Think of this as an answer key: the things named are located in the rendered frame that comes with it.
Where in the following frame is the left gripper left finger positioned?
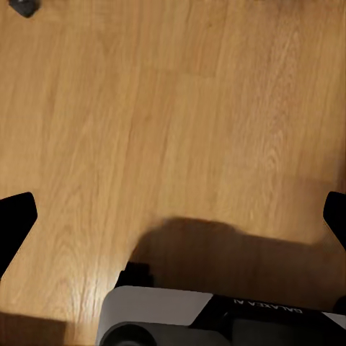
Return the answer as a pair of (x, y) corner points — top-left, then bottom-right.
(0, 192), (37, 279)

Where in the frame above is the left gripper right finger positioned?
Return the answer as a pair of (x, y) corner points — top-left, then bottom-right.
(323, 191), (346, 250)

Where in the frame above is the swivel chair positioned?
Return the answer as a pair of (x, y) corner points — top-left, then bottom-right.
(9, 0), (35, 18)

